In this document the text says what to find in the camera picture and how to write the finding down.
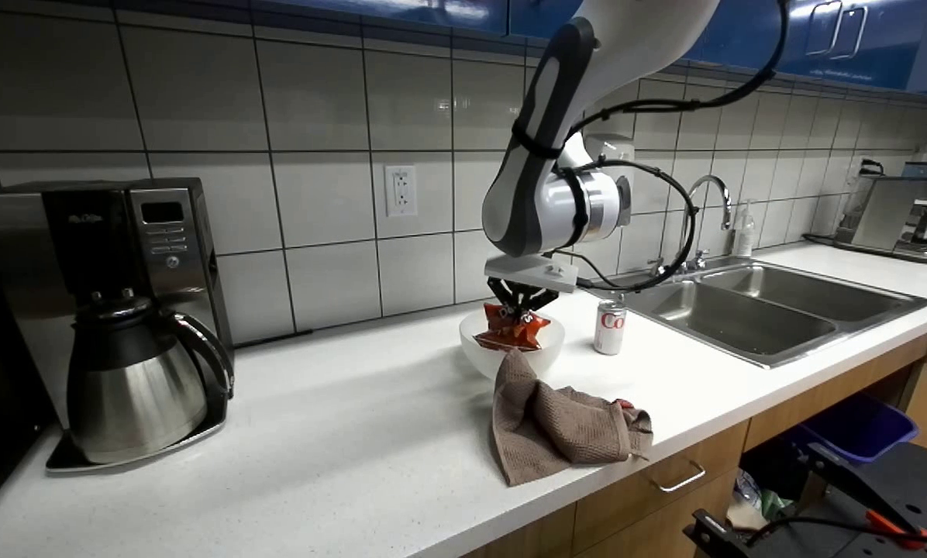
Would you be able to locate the silver espresso machine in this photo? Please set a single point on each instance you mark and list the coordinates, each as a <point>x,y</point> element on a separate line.
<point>884,213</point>

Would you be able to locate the stainless double sink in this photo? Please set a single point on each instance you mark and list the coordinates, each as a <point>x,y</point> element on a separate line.
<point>767,315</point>

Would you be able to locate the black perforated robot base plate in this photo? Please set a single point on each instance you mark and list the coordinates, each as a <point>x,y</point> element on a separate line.
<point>823,527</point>

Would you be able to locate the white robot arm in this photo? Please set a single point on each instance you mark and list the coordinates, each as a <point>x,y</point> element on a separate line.
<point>548,195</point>

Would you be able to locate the steel coffee carafe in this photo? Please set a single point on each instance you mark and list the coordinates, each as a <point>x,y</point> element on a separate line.
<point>142,379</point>

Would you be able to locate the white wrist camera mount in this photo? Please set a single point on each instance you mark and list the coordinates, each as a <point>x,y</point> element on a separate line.
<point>534,270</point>

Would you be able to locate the blue bin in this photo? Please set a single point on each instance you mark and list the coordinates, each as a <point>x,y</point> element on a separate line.
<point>861,428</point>

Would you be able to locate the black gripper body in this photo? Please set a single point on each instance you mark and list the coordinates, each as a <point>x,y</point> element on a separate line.
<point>515,289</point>

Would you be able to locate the chrome faucet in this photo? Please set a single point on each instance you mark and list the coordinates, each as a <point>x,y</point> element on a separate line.
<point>714,224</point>

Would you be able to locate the soda can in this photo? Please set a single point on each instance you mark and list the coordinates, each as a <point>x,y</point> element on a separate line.
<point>609,331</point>

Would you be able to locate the wooden base cabinet with handles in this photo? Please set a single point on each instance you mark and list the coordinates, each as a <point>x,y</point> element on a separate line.
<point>780,460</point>

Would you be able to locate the black steel coffee maker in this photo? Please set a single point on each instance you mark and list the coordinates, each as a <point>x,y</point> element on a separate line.
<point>116,294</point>

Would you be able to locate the brown cloth towel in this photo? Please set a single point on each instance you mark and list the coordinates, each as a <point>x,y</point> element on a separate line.
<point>536,428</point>

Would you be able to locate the white wall outlet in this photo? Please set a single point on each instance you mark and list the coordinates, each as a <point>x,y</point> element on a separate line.
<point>400,191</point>

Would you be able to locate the orange snack pack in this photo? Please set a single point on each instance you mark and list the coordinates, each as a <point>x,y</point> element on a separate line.
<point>510,333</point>

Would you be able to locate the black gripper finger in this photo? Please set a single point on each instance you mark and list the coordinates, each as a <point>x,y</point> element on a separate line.
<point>502,304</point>
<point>534,302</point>

